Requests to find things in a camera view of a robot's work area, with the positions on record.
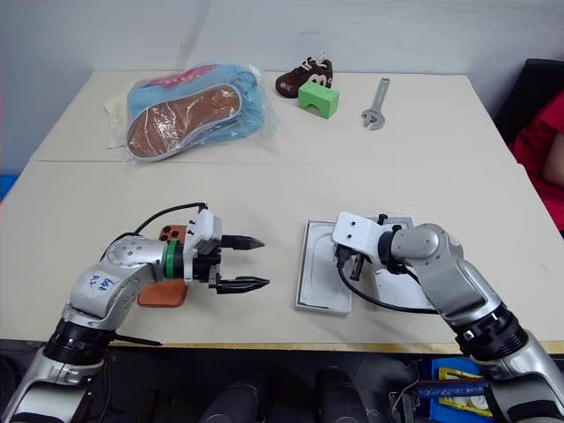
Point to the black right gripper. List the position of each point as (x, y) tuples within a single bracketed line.
[(343, 260)]

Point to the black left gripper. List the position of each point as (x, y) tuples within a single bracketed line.
[(205, 266)]

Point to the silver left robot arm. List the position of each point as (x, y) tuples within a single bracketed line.
[(128, 260)]

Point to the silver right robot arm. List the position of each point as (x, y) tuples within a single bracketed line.
[(445, 273)]

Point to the white phone box base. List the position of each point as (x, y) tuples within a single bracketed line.
[(317, 273)]

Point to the white phone box lid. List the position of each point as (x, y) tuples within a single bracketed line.
[(396, 288)]

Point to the orange phone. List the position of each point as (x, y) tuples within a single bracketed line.
[(161, 296)]

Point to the blue and yellow box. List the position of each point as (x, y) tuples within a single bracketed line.
[(458, 390)]

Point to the dark rounded shape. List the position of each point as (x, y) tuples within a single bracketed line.
[(341, 396), (233, 403)]

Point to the bagged blue shoes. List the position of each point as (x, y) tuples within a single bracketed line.
[(198, 114)]

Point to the blue slipper brown sole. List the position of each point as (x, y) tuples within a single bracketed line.
[(180, 121)]

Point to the silver adjustable wrench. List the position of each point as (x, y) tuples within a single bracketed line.
[(378, 103)]

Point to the green arch block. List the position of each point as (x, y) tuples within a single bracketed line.
[(318, 100)]

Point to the blue slipper pink lining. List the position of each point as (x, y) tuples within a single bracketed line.
[(198, 76)]

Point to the small brown shoe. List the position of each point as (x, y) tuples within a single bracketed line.
[(304, 77)]

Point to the person in red shirt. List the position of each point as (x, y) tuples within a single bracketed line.
[(539, 145)]

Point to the black chair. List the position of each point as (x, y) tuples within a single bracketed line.
[(529, 88)]

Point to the blue bin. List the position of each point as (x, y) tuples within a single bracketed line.
[(5, 185)]

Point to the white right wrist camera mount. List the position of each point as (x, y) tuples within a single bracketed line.
[(354, 231)]

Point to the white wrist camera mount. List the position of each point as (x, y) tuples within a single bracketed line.
[(354, 231), (205, 229)]

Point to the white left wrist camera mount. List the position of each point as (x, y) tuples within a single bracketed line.
[(205, 229)]

